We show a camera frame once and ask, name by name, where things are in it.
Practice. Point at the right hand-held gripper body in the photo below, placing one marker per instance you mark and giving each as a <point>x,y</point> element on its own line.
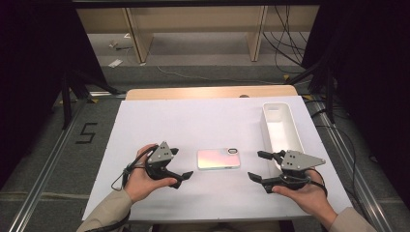
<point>298,161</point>

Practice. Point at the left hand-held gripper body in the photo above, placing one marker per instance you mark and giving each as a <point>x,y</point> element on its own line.
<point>161,154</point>

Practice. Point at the white plastic storage bin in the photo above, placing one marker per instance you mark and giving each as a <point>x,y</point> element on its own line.
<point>280,129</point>

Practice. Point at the person's left hand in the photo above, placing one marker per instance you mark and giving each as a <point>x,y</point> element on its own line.
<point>140,182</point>

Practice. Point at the person's right hand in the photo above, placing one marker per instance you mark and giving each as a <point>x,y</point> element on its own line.
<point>311,199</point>

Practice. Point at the white board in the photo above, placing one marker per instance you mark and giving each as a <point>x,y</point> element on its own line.
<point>209,122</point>

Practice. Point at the wooden table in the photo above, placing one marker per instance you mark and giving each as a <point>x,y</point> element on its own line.
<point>193,92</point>

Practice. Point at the black metal stand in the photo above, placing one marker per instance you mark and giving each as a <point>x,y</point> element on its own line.
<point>328,93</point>
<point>66,103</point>

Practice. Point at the white paper scrap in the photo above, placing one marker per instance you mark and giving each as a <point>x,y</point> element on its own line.
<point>115,63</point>

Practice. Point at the black curtain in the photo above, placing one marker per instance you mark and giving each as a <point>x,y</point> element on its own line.
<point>370,80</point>
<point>32,64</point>

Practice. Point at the light wooden shelf unit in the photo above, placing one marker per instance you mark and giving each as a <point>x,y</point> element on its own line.
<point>193,19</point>

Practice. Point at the aluminium floor rail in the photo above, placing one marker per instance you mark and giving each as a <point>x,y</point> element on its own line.
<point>45,174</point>
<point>354,167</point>

